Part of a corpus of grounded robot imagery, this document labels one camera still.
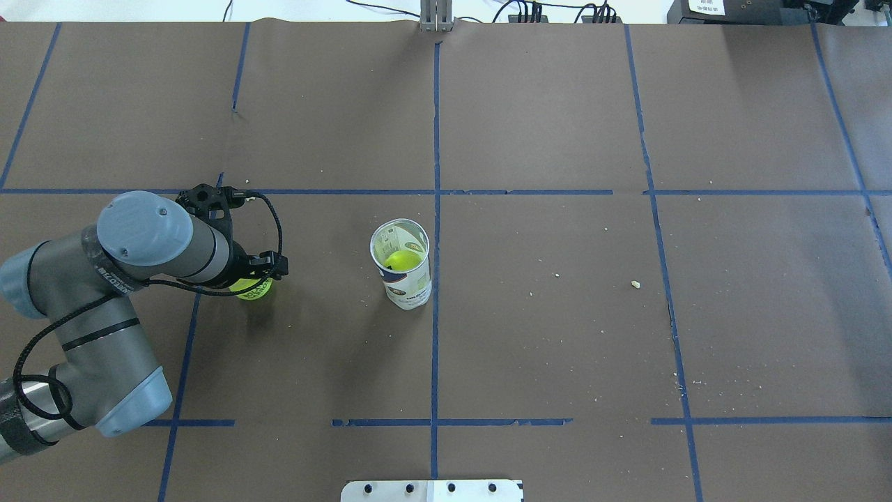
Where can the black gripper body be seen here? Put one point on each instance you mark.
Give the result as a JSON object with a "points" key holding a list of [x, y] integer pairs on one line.
{"points": [[240, 265]]}

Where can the yellow-green tennis ball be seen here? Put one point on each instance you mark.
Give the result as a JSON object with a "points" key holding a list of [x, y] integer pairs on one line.
{"points": [[250, 289]]}

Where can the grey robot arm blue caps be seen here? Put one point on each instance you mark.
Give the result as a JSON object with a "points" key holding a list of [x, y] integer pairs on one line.
{"points": [[93, 365]]}

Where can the tennis ball inside can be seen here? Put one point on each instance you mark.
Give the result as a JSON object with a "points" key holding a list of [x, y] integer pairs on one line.
{"points": [[403, 260]]}

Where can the clear plastic ball can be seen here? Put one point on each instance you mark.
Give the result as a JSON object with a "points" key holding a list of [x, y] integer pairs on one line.
{"points": [[413, 288]]}

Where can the white metal plate with holes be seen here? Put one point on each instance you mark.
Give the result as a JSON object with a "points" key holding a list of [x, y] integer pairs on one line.
{"points": [[434, 490]]}

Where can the black power strip left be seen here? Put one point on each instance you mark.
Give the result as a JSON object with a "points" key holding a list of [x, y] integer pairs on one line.
{"points": [[528, 12]]}

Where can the black power strip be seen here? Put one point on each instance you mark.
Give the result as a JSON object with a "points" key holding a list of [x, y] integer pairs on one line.
{"points": [[528, 12], [597, 13]]}

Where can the black power strip right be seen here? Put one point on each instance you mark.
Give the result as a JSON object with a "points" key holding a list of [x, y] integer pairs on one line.
{"points": [[597, 13]]}

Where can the black equipment box with label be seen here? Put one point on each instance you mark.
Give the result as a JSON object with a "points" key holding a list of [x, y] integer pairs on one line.
{"points": [[759, 13]]}

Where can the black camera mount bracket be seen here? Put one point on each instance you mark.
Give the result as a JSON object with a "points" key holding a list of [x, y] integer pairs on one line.
{"points": [[213, 205]]}

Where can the grey metal post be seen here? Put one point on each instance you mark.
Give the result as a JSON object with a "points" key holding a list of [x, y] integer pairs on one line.
{"points": [[436, 15]]}

